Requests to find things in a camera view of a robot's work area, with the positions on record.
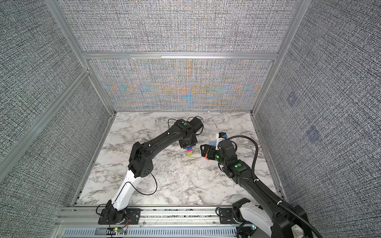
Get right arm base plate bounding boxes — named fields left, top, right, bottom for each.
left=215, top=207, right=240, bottom=225

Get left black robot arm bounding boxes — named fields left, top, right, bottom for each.
left=98, top=116, right=204, bottom=225

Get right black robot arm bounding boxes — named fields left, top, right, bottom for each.
left=200, top=140, right=321, bottom=238

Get aluminium enclosure frame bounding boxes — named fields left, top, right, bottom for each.
left=1, top=1, right=301, bottom=214

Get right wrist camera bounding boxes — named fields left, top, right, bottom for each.
left=215, top=132, right=227, bottom=150

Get aluminium front rail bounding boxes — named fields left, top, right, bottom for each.
left=55, top=206, right=307, bottom=238

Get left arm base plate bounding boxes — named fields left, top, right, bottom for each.
left=98, top=207, right=141, bottom=225

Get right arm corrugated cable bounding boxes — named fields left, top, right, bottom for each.
left=227, top=135, right=323, bottom=238

